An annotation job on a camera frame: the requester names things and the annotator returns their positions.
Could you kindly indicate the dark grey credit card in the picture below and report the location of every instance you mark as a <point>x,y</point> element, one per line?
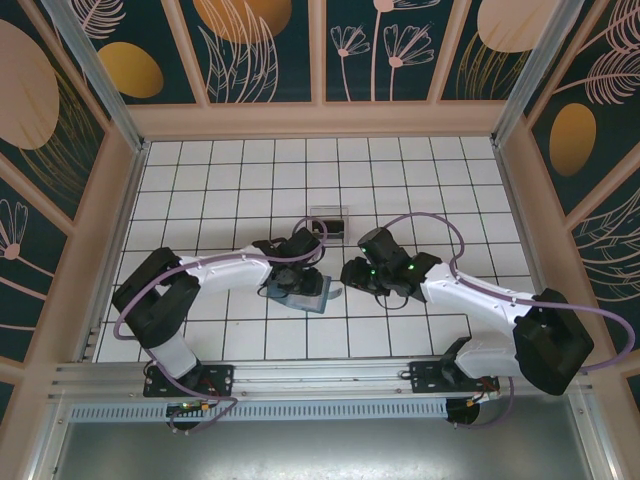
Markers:
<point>332,227</point>

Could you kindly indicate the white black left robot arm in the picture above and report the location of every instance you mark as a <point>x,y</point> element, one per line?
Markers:
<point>230,272</point>

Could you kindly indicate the clear plastic card box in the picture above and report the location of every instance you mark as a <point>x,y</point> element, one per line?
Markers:
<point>330,211</point>

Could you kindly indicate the dark panel, pink flowers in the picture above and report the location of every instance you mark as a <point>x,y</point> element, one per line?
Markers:
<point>370,80</point>

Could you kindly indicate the dark panel, gold circle, leaves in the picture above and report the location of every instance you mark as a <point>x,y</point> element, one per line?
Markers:
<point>300,60</point>

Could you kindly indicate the dark panel, beige circle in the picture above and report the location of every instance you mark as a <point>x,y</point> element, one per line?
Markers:
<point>465,75</point>

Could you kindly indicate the dark panel, small gold oval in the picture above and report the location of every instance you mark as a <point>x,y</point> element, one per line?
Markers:
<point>175,75</point>

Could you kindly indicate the dark panel, pink fern leaves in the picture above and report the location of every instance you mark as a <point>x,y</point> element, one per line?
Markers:
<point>610,270</point>

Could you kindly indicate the dark panel, upright gold oval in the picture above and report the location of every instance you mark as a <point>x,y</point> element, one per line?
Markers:
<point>572,140</point>

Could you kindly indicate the dark panel, single pink flower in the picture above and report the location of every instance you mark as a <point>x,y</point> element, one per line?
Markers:
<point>30,280</point>

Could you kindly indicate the dark panel, large beige oval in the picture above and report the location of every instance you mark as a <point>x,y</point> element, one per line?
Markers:
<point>30,90</point>

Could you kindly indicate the dark panel, pink leaf sprays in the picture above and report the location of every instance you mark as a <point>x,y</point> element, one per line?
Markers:
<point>615,30</point>

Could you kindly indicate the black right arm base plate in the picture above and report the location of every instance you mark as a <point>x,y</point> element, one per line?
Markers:
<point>425,377</point>

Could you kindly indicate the aluminium mounting rail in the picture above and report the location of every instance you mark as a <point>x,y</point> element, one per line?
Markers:
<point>320,377</point>

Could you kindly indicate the aluminium side rail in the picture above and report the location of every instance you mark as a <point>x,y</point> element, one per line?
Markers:
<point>90,345</point>
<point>520,215</point>

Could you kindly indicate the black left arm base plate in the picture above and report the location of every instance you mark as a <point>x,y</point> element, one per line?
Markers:
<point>220,380</point>

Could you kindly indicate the aluminium corner post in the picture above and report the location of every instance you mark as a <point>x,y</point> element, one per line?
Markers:
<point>105,80</point>
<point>537,70</point>

